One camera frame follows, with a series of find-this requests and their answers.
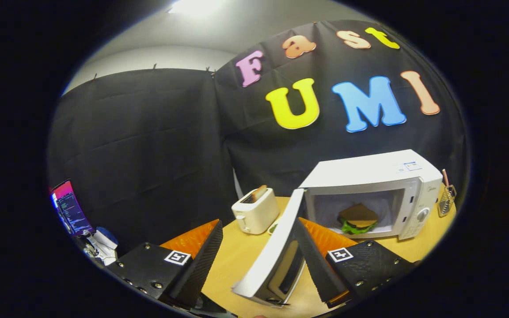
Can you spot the white and blue object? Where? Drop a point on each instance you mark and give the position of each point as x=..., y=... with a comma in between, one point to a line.
x=104, y=245

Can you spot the toy sandwich with lettuce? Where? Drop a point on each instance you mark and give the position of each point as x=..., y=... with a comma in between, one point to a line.
x=358, y=216

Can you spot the pink striped straw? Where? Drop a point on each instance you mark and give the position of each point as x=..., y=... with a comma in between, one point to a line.
x=445, y=176

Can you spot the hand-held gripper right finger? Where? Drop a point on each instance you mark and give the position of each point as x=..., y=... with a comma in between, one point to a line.
x=316, y=267

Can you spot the toast slice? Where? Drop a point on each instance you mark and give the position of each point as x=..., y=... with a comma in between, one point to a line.
x=259, y=193

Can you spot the white divided dish with beans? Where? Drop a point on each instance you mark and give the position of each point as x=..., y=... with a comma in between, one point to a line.
x=273, y=229

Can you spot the cream toaster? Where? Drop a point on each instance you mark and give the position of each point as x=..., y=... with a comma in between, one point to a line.
x=256, y=216

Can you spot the white microwave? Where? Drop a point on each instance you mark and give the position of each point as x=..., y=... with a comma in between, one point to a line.
x=360, y=170

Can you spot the computer screen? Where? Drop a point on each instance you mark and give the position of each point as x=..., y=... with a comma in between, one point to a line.
x=72, y=210

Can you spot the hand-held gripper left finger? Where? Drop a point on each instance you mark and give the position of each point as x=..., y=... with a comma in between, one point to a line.
x=197, y=269

